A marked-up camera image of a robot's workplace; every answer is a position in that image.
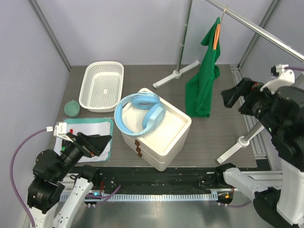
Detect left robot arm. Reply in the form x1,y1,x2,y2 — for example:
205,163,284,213
27,132,112,228

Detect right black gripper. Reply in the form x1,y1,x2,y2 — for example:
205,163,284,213
220,76,283,134

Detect white stacked storage box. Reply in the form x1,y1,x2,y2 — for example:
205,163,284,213
121,88,192,171

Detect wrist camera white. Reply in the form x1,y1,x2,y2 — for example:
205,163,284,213
260,64,295,94
46,122,72,142

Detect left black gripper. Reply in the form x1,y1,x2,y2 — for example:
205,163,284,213
55,130,112,180

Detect green t shirt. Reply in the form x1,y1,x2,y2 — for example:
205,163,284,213
185,17,221,118

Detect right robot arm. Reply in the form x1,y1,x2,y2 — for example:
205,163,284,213
214,78,304,228

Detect green plastic cup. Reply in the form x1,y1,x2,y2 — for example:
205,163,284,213
64,100,80,117

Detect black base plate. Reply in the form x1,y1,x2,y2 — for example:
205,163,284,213
93,167,232,195

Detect orange clothes hanger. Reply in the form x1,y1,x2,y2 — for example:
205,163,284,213
213,6,228,50

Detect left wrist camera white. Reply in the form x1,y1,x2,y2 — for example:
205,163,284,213
46,122,72,142

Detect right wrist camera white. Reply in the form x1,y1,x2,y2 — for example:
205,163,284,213
260,64,295,94

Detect white perforated plastic basket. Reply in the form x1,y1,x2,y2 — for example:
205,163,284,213
78,61,124,113

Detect metal clothes rack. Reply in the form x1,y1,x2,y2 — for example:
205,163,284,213
152,0,304,164

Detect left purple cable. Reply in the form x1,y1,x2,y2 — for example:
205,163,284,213
9,127,48,228

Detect white slotted cable duct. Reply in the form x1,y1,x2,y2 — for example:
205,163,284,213
56,192,219,202

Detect light blue headphones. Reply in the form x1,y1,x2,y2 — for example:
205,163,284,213
114,92,166,137

